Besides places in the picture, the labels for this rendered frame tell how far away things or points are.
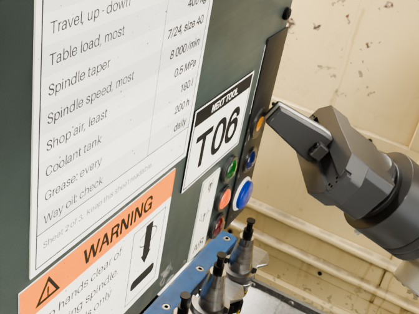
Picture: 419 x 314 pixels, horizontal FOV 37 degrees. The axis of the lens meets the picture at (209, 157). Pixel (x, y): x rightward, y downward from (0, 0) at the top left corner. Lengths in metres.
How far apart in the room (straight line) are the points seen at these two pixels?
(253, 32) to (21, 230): 0.25
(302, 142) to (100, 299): 0.25
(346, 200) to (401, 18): 0.71
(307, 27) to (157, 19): 0.97
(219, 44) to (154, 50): 0.09
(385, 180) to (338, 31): 0.73
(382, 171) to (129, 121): 0.31
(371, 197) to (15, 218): 0.36
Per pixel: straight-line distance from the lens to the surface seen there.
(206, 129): 0.46
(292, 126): 0.57
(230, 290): 1.08
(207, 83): 0.43
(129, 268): 0.44
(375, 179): 0.57
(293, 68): 1.33
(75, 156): 0.32
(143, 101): 0.36
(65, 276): 0.37
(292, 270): 1.58
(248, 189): 0.60
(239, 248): 1.08
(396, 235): 0.62
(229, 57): 0.45
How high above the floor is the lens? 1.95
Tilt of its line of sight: 31 degrees down
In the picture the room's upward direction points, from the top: 11 degrees clockwise
